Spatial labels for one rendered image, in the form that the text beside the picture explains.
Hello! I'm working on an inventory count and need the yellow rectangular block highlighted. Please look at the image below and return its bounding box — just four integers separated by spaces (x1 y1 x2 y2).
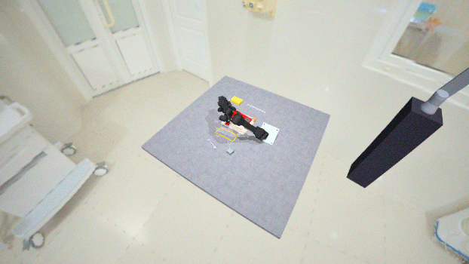
231 96 243 105

